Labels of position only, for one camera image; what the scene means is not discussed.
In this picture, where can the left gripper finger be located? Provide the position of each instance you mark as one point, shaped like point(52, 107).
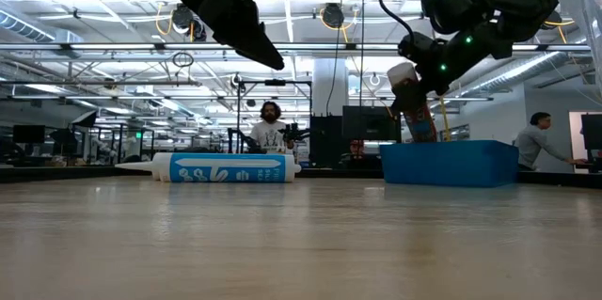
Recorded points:
point(244, 32)

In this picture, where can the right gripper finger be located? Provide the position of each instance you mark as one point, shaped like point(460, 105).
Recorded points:
point(409, 98)

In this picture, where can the orange sealant tube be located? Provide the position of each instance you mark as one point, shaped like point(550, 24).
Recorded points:
point(402, 73)

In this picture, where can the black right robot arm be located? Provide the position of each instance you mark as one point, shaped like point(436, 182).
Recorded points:
point(508, 8)

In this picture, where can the blue sealant tube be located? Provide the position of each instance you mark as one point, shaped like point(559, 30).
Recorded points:
point(226, 168)

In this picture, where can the black monitor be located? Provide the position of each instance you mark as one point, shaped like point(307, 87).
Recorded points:
point(371, 123)

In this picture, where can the blue plastic bin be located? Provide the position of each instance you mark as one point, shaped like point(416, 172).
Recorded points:
point(447, 163)

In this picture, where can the white pillar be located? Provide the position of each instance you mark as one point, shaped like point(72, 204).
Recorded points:
point(329, 88)

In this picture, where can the black cabinet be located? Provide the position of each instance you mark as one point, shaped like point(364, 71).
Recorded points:
point(324, 142)

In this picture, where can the person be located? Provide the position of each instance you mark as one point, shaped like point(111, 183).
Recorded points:
point(531, 142)
point(269, 135)

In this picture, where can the black background robot arms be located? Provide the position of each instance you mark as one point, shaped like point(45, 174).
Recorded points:
point(294, 133)

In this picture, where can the clear plastic bin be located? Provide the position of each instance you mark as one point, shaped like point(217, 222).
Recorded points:
point(583, 18)

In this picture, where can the small dark monitor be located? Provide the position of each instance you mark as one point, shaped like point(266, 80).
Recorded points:
point(28, 134)

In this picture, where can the silver ventilation duct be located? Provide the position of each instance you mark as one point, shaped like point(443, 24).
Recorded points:
point(517, 72)

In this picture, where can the black metal frame stand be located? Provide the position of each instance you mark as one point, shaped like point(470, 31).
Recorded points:
point(239, 116)

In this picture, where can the black table frame rail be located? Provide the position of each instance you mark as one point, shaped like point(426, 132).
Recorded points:
point(56, 174)

